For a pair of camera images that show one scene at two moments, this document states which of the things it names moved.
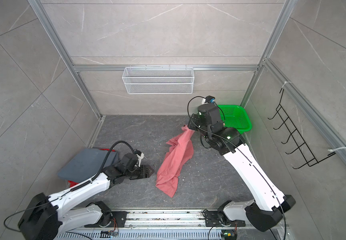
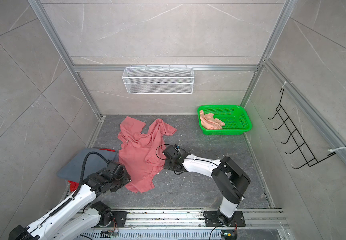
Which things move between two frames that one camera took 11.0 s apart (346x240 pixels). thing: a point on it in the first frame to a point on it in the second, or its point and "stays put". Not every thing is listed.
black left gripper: (144, 175) to (127, 179)
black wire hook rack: (296, 137) stays put
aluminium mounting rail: (166, 220) stays put
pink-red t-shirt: (180, 148) to (137, 151)
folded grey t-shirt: (86, 164) stays put
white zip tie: (332, 150) stays put
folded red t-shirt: (71, 184) stays put
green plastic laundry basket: (235, 116) stays put
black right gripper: (192, 124) to (166, 164)
